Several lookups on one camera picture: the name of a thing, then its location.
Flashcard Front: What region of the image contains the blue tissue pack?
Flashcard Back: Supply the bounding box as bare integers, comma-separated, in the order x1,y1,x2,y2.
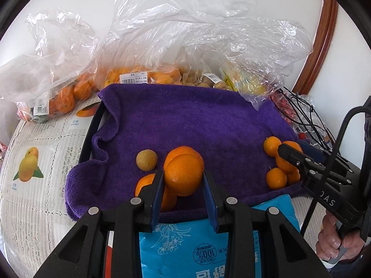
139,194,300,278

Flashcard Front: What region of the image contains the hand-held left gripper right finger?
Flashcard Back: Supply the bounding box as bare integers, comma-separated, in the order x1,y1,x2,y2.
203,169,325,278

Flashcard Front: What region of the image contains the brown wooden frame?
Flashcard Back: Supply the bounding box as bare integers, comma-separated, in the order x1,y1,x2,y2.
291,0,339,96

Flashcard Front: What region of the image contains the mandarin orange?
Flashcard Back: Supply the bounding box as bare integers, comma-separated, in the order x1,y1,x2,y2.
135,173,178,212
163,153,205,197
165,145,203,168

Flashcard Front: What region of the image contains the purple towel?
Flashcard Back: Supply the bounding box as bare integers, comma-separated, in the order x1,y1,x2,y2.
65,83,305,222

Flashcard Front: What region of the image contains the person's right hand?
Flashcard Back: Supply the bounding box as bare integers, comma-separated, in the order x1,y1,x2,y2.
315,214,366,263

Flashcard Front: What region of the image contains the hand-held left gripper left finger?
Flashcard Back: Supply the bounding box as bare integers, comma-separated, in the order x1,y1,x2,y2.
33,168,166,278

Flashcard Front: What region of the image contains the black tray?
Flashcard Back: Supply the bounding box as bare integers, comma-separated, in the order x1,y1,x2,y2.
78,101,107,167

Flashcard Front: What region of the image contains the beige longan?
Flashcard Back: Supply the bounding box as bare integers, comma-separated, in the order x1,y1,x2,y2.
136,150,158,171

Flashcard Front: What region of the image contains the black wire basket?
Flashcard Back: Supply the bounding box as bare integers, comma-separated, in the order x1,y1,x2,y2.
278,88,338,151

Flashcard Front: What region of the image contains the clear plastic bag of kumquats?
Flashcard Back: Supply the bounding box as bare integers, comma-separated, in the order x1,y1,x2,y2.
94,0,315,112

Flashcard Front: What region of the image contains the orange kumquat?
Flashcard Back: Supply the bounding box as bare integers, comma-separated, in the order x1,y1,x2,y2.
263,137,282,157
285,169,302,185
275,155,300,174
282,141,303,155
266,167,288,191

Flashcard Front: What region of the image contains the bag of yellow fruit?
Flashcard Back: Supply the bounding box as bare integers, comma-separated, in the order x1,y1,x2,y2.
219,61,269,97

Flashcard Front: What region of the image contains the clear plastic bag of mandarins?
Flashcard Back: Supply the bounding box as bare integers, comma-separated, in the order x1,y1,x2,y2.
0,7,102,123

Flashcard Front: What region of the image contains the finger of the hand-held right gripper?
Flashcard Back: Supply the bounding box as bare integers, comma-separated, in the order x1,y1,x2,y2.
296,139,353,178
277,143,348,193

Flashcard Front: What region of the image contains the bag of small red fruit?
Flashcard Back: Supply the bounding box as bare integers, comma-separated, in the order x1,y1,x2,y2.
269,90,300,128

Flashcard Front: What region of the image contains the clear plastic bag of longans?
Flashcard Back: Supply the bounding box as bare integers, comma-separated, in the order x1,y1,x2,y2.
182,69,229,91

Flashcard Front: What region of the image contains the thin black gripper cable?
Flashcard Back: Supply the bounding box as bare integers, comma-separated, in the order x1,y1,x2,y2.
300,107,367,236

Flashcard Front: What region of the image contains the fruit print tablecloth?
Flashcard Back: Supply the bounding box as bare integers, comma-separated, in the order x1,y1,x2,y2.
0,101,102,267

